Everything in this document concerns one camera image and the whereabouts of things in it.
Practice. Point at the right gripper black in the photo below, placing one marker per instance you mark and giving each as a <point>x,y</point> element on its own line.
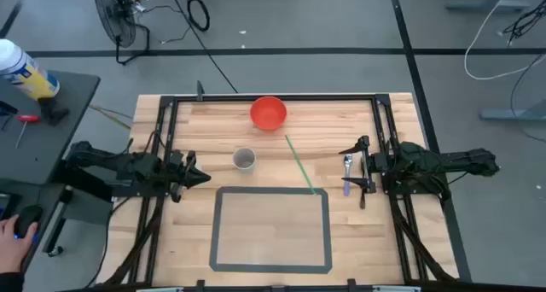
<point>376,168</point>

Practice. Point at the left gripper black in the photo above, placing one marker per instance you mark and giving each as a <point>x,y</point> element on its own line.
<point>177,172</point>

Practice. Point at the red plastic bowl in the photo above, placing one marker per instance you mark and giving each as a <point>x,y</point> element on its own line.
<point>268,113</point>

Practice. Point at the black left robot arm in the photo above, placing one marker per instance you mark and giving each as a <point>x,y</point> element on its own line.
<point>106,159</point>

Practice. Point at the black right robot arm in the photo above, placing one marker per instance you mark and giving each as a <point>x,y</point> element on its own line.
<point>426,159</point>

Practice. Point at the grey paper cup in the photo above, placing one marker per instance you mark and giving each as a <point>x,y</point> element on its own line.
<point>244,159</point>

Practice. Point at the green drinking straw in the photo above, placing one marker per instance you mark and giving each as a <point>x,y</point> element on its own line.
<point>300,165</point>

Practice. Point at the grey tape rectangle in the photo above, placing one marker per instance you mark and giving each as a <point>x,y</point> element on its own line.
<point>273,190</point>

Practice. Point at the black side table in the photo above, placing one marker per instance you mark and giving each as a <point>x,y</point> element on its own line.
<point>64,142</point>

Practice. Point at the black desk leg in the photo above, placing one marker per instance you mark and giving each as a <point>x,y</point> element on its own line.
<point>57,223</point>

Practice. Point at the small black stand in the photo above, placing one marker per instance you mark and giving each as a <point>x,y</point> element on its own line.
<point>53,110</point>

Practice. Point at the black computer mouse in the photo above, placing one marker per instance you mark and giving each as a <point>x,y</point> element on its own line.
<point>30,215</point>

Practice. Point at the black floor fan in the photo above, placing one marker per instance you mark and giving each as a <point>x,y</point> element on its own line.
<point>113,14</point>

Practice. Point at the person's hand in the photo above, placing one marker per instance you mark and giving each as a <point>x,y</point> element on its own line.
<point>13,249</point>

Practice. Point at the white and yellow spray can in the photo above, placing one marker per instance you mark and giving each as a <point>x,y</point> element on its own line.
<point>25,74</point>

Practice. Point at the black aluminium table frame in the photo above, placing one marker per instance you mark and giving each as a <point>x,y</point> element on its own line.
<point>324,97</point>

